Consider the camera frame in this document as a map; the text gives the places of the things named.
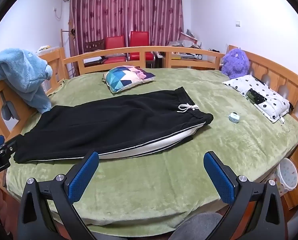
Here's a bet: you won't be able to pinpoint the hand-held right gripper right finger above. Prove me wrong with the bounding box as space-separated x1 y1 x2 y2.
203 151 287 240

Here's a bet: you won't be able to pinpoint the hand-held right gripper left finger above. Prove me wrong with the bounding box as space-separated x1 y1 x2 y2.
17 151 108 240

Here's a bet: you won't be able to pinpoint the black pants with white stripe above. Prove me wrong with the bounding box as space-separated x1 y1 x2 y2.
13 87 214 164

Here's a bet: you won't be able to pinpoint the grey hanging cloth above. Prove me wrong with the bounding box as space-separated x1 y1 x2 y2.
1 99 21 121

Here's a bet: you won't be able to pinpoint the light blue earbuds case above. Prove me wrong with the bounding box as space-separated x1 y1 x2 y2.
228 112 240 124

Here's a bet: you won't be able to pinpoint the green plush blanket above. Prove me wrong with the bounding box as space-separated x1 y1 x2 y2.
6 68 298 227

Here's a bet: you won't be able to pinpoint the white patterned plastic basin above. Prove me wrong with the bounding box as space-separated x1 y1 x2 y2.
276 158 298 195

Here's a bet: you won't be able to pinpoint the light blue plush toy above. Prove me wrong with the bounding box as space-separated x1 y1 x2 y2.
0 48 55 114

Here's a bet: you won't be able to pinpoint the white floral pillow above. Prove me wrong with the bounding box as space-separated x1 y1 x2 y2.
222 74 293 123

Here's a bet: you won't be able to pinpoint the geometric patterned pillow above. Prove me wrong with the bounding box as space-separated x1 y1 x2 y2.
102 65 156 94

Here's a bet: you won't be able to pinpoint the wooden coat rack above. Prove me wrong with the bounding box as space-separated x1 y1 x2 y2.
60 20 77 80

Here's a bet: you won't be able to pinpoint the purple plush toy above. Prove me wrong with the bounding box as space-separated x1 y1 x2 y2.
221 48 250 80

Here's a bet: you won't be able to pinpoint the dark wooden chair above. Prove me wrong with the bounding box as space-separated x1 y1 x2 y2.
84 39 105 65

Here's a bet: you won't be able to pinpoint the red chair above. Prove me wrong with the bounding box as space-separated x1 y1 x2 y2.
105 36 127 64
128 31 156 62

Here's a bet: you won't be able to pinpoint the cluttered desk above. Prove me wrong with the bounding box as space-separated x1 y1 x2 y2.
168 29 204 61

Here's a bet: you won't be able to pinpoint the red patterned curtain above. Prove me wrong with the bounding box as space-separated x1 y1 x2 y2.
68 0 184 77

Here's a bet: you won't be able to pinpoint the wooden bed frame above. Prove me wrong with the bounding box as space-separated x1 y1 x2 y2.
0 44 298 205

